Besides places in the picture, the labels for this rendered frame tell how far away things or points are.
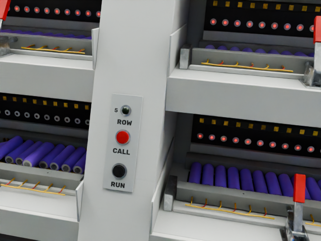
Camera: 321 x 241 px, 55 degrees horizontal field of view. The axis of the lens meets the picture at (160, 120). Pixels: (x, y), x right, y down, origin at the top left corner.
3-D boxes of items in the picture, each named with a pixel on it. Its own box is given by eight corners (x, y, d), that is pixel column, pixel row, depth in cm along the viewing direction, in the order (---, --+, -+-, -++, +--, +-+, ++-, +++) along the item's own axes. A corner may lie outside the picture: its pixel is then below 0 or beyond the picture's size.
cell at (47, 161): (65, 153, 57) (48, 171, 51) (56, 151, 57) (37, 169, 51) (65, 144, 56) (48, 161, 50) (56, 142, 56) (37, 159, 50)
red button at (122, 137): (127, 144, 39) (129, 132, 38) (115, 143, 39) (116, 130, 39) (129, 144, 40) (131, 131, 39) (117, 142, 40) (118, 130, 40)
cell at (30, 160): (41, 143, 54) (18, 161, 48) (49, 140, 53) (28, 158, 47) (46, 152, 54) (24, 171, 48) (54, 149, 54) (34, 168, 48)
